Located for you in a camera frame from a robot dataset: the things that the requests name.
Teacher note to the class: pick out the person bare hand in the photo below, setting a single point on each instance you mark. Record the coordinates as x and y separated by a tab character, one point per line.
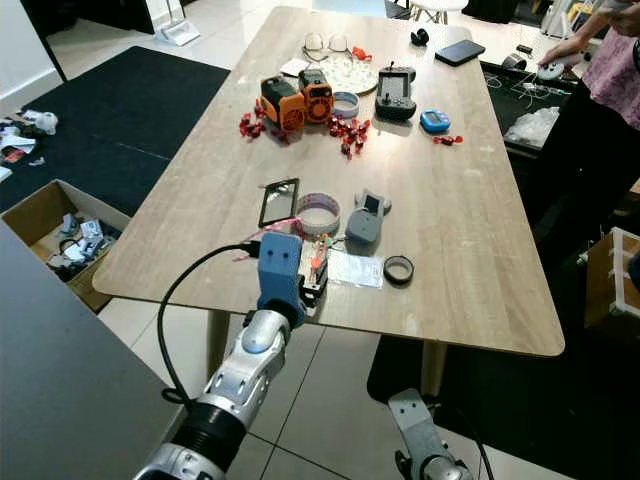
558	55

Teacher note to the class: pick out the white partition board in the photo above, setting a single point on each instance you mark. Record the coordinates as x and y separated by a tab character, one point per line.
80	400

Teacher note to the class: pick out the wooden table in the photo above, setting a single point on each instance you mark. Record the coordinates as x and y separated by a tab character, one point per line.
450	230

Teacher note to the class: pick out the white game controller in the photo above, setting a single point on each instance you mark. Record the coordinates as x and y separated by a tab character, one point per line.
552	73

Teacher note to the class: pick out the thin frame glasses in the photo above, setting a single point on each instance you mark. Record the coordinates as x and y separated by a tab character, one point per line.
315	45

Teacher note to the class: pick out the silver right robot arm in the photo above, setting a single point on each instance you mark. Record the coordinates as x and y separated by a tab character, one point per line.
440	470

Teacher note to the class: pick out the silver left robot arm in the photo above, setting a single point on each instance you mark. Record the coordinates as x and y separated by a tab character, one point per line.
250	360

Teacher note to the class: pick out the white stool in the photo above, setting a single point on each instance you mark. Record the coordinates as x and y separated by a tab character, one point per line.
438	8

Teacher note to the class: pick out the small grey tape roll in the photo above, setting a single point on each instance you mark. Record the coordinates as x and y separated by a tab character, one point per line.
346	115

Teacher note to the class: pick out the crumpled white plastic bag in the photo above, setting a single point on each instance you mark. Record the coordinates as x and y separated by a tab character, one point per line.
40	122

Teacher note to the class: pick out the wooden crate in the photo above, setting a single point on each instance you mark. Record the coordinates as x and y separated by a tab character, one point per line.
600	300

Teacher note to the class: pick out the small orange item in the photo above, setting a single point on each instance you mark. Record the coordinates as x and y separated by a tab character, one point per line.
360	53

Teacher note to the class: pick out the person bare forearm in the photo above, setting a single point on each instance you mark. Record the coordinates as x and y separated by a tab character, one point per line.
598	28

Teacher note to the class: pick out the grey remote controller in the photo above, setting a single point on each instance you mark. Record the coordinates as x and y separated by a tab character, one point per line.
396	103

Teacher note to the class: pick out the person in pink shirt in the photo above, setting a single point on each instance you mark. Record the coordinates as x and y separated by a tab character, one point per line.
615	75

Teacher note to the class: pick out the grey white gadget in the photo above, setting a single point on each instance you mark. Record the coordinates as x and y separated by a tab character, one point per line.
90	238

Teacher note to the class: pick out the orange black device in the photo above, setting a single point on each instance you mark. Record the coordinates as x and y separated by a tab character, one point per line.
320	98
280	105

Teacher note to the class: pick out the blue timer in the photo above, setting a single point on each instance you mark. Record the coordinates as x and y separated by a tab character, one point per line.
435	122

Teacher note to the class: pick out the cardboard box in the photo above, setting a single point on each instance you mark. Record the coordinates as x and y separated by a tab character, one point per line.
40	205

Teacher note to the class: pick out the silver tape roll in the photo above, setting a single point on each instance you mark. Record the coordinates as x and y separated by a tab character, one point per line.
515	61

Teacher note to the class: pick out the black smartphone with glossy screen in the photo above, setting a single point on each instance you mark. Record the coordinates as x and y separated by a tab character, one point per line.
278	203

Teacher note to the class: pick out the small black round object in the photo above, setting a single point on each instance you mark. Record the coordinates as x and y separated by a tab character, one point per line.
419	37

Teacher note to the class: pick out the large white tape roll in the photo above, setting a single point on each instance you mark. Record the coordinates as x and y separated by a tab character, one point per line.
318	229

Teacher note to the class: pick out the black matte smartphone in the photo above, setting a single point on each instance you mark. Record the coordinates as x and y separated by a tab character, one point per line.
460	52

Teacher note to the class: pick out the white patterned plate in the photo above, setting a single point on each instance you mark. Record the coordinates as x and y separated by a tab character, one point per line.
355	75

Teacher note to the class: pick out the grey handheld device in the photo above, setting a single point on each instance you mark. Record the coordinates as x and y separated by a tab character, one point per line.
363	230

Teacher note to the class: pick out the black rug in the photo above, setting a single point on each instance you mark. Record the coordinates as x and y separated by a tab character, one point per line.
540	420
120	120

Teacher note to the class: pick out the black side table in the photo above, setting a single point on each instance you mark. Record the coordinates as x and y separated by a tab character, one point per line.
505	100

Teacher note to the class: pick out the white stand base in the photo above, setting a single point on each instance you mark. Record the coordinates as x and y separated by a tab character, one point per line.
180	33

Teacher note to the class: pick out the clear plastic bag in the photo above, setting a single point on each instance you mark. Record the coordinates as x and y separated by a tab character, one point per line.
532	128

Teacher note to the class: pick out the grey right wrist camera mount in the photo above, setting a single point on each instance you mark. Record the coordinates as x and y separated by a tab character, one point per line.
410	420

